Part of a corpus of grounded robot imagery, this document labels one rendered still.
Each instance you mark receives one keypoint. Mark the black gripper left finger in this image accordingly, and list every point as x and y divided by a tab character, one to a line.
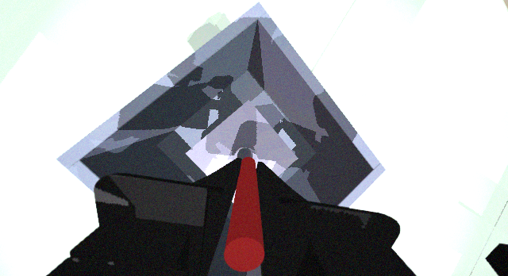
199	207

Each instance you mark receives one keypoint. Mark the pale grey square plate with hole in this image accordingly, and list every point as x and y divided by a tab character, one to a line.
245	128

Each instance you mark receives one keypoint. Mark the red peg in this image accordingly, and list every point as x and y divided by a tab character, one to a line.
244	248

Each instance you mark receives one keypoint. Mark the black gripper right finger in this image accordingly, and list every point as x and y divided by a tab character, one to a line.
289	220

